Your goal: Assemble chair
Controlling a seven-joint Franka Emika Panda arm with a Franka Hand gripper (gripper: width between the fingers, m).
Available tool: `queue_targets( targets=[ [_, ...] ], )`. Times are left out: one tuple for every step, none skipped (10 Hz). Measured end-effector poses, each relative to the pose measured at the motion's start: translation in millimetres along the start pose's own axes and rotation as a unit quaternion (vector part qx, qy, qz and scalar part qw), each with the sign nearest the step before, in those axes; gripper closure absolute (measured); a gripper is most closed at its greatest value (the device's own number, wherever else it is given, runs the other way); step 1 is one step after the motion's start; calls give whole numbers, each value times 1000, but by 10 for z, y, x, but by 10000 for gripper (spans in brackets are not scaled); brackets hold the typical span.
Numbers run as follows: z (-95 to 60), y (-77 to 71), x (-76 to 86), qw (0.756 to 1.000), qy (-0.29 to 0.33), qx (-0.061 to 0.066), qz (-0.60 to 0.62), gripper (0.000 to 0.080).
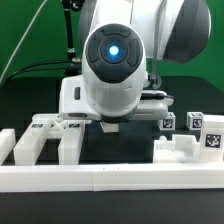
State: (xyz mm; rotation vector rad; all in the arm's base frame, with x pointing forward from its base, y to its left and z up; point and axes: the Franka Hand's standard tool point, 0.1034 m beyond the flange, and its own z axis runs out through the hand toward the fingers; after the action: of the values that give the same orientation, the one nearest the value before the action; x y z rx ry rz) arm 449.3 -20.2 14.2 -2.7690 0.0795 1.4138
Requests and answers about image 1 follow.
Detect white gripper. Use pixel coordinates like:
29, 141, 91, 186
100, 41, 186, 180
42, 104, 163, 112
59, 76, 169, 122

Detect white chair seat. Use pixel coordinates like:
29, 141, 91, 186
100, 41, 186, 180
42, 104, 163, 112
153, 134, 200, 163

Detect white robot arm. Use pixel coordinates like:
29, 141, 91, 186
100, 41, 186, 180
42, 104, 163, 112
59, 0, 211, 123

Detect left white tagged cube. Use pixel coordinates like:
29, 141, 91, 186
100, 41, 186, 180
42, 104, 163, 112
158, 112, 176, 131

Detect white tagged cube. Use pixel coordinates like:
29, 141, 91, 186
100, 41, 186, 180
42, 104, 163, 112
158, 112, 176, 131
186, 112, 203, 130

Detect right white tagged cube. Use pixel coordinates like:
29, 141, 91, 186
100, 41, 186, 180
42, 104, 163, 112
186, 112, 203, 130

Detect white U-shaped obstacle frame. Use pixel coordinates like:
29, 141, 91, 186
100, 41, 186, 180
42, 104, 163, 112
0, 129, 224, 192

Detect white chair back frame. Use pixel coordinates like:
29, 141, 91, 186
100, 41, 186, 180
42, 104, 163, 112
13, 114, 91, 166

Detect black camera stand pole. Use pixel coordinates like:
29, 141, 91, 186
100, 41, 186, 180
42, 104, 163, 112
61, 0, 78, 77

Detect black cables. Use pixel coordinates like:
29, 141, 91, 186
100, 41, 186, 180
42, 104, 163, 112
4, 58, 83, 85

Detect grey white cable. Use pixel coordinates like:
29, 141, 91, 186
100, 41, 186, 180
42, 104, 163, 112
0, 0, 50, 88

